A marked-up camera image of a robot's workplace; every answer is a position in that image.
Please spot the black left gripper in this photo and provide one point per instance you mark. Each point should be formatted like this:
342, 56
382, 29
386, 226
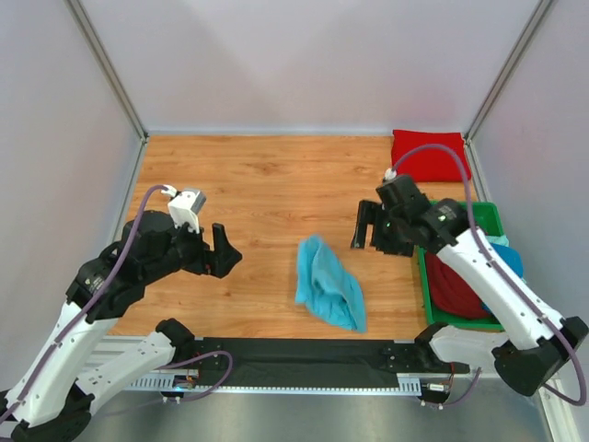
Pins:
219, 261

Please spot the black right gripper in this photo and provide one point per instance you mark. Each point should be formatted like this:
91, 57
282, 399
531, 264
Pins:
370, 213

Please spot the light blue t-shirt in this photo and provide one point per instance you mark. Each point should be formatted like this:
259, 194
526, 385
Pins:
327, 290

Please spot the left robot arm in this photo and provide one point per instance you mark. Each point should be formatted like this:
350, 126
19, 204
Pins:
56, 399

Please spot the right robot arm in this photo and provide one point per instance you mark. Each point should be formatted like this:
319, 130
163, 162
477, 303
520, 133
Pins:
536, 341

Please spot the folded red t-shirt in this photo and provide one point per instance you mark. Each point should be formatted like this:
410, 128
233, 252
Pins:
431, 165

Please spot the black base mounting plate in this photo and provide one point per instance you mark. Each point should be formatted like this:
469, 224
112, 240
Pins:
312, 363

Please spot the dark red t-shirt in bin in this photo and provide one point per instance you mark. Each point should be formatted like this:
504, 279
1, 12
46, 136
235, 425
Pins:
450, 293

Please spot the green plastic bin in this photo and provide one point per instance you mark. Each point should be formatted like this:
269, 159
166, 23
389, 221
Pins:
468, 258

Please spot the mint green t-shirt in bin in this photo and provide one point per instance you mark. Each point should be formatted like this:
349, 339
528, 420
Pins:
501, 240

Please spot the blue t-shirt in bin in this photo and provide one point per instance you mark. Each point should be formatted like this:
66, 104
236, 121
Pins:
512, 258

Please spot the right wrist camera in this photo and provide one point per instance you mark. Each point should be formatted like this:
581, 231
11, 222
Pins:
401, 190

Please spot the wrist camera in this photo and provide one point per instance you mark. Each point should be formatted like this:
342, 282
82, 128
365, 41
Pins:
401, 190
184, 207

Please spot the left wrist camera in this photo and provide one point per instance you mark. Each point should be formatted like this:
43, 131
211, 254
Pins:
184, 207

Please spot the right aluminium corner post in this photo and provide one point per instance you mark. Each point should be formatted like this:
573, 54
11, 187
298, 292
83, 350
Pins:
514, 58

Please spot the aluminium corner post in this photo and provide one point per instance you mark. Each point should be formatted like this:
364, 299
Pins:
514, 58
96, 46

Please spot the left aluminium corner post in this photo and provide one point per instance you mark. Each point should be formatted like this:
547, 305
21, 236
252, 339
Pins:
96, 46

